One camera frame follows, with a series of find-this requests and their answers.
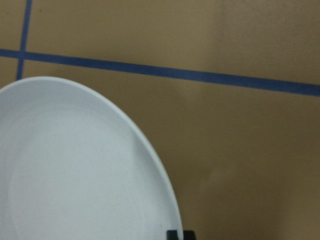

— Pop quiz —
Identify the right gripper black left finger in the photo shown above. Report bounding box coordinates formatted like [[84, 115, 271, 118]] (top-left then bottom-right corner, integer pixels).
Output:
[[166, 230, 178, 240]]

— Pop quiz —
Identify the light blue plate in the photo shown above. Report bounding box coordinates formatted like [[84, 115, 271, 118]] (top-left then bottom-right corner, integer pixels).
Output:
[[0, 76, 183, 240]]

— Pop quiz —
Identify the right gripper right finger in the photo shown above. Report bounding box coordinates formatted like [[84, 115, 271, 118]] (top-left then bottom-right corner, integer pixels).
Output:
[[183, 230, 196, 240]]

